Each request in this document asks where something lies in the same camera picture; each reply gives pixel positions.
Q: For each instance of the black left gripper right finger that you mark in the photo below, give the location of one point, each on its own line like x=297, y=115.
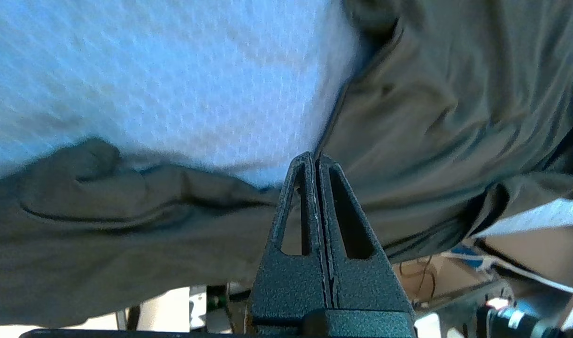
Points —
x=361, y=286

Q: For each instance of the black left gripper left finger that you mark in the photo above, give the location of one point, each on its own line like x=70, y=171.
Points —
x=291, y=286

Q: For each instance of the blue power adapter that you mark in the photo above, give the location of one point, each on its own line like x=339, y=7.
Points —
x=469, y=256

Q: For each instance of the black moon print t-shirt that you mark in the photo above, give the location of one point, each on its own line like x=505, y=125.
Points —
x=455, y=117

